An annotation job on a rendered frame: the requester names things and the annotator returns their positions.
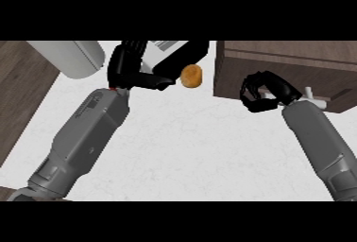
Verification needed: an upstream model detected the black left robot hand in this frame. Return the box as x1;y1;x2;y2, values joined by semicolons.
106;40;177;92

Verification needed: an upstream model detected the brown wooden drawer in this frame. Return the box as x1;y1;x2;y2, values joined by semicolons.
212;40;357;114

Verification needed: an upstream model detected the white rounded appliance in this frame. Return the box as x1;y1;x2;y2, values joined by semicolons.
26;40;107;80

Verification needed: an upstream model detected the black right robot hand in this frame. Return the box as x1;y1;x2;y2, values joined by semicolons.
239;70;304;113

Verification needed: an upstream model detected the orange cup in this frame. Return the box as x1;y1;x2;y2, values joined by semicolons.
178;63;203;89

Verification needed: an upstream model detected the white drawer handle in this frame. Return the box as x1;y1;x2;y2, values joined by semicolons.
302;86;329;110

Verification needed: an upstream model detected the black and white appliance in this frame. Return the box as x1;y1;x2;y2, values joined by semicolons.
138;40;212;84

